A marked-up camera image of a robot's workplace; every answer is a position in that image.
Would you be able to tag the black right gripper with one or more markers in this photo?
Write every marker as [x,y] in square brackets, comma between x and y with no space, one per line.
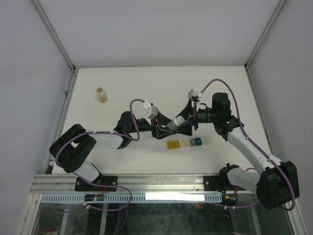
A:
[186,129]

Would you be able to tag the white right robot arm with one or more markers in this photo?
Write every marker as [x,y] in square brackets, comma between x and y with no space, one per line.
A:
[274,182]

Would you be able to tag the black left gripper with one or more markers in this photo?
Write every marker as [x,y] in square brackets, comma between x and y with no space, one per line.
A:
[159,132]

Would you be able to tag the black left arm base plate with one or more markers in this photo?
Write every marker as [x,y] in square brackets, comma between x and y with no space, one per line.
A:
[101,183]

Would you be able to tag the weekly pill organizer strip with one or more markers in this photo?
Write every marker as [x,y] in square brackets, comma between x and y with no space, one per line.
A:
[189,142]

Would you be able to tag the clear glass bottle orange cap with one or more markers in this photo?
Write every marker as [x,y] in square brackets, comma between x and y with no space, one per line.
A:
[101,95]

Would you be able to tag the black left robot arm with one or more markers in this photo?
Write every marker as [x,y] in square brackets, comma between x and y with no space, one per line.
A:
[71,149]

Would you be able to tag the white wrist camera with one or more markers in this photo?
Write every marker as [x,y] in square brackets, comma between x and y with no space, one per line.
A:
[195,96]
[151,111]

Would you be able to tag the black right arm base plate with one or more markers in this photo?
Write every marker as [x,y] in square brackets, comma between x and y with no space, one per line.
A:
[216,183]

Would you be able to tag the white slotted cable duct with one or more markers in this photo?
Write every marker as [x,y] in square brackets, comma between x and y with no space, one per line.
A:
[149,197]

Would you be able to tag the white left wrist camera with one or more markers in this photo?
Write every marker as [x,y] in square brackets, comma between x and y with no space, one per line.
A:
[151,111]

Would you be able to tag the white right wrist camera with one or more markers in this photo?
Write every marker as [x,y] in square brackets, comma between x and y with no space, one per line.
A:
[195,96]

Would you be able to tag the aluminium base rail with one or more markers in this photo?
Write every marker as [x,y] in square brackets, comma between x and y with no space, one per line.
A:
[136,183]

